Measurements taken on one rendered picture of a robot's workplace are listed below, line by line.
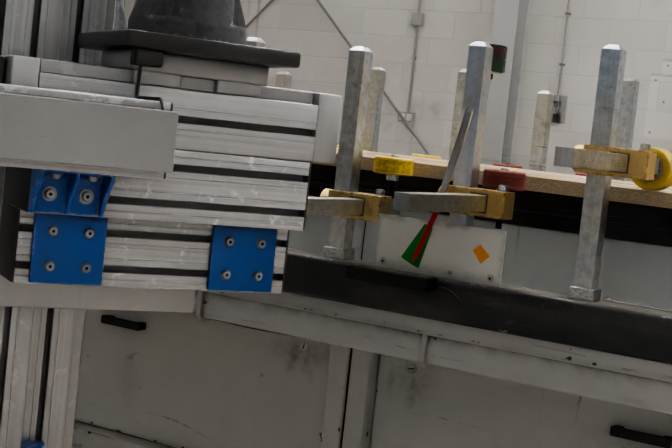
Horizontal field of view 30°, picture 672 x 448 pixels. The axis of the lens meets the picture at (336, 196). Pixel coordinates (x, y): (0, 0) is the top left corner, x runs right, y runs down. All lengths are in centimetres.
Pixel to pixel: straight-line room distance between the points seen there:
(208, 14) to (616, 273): 115
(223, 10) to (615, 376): 104
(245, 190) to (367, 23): 942
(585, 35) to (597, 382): 789
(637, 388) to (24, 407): 104
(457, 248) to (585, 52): 778
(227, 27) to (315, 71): 967
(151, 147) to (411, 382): 136
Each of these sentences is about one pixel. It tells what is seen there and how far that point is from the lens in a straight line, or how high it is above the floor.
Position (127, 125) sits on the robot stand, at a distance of 140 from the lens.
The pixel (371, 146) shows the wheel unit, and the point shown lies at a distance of 364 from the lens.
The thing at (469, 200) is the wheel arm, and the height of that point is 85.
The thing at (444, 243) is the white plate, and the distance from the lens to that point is 232.
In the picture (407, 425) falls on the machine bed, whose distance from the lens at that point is 268.
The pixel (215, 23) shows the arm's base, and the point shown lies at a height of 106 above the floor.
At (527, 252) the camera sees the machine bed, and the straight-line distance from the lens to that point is 250.
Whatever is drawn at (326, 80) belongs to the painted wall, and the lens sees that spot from 1115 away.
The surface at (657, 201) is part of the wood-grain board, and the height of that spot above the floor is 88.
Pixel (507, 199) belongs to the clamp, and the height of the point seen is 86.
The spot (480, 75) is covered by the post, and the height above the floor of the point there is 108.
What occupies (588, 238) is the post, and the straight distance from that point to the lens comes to 222.
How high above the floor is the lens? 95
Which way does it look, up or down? 3 degrees down
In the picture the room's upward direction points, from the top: 6 degrees clockwise
